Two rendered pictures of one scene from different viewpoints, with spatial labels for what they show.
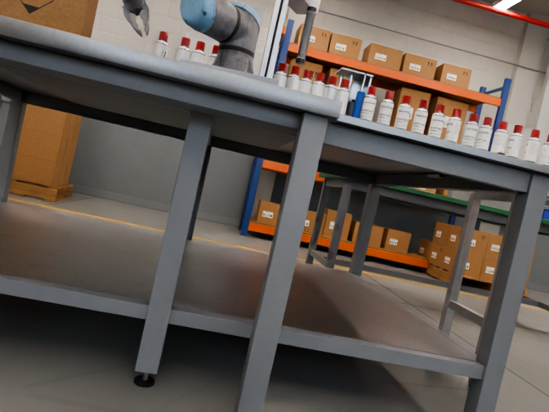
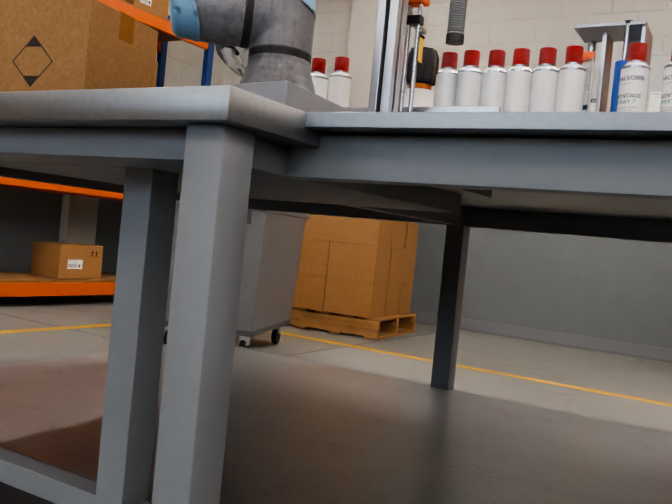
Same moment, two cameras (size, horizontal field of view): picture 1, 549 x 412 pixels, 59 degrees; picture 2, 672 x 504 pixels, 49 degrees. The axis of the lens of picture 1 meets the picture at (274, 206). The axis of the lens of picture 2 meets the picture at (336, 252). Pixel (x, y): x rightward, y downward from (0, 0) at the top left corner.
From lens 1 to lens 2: 0.92 m
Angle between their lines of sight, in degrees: 38
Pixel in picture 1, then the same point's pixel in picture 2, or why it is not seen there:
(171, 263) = (117, 425)
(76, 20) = (76, 79)
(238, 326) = not seen: outside the picture
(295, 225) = (189, 348)
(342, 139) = (360, 162)
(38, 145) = (351, 263)
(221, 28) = (220, 24)
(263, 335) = not seen: outside the picture
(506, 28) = not seen: outside the picture
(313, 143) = (203, 180)
